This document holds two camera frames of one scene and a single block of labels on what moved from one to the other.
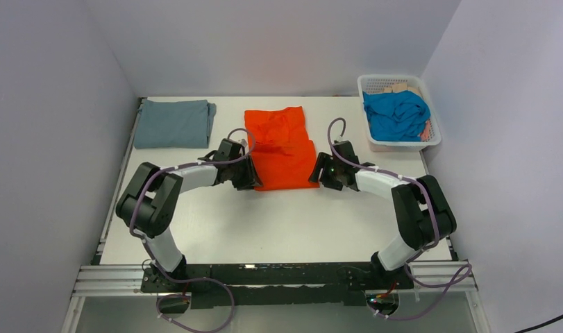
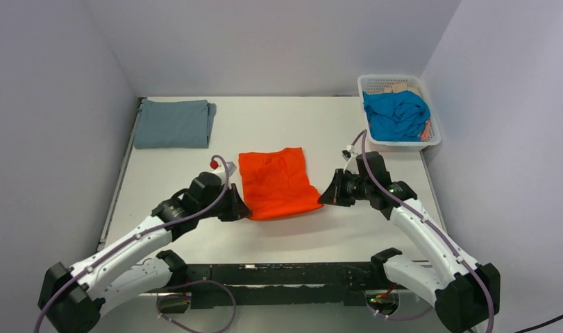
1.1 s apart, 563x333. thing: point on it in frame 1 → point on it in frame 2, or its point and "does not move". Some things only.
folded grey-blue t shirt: (174, 124) does not move
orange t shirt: (282, 155) → (276, 184)
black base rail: (180, 288) does not move
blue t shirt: (399, 116) does not move
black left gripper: (246, 173) → (228, 202)
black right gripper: (325, 170) → (343, 186)
